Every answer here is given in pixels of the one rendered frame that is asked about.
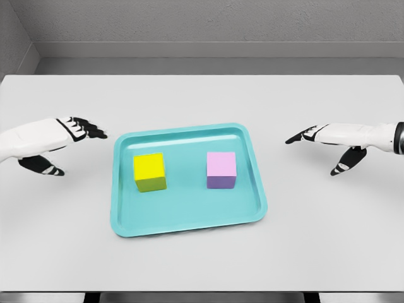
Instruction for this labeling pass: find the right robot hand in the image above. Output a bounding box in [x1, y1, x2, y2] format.
[285, 123, 377, 177]

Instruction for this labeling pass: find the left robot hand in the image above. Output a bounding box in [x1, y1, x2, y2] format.
[11, 117, 109, 177]

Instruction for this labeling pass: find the yellow cube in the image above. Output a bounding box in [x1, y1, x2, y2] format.
[133, 152, 167, 193]

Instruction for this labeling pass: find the pink cube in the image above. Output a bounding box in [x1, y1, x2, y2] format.
[206, 151, 237, 190]

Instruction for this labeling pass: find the teal tray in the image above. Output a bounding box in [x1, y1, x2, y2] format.
[110, 122, 268, 239]

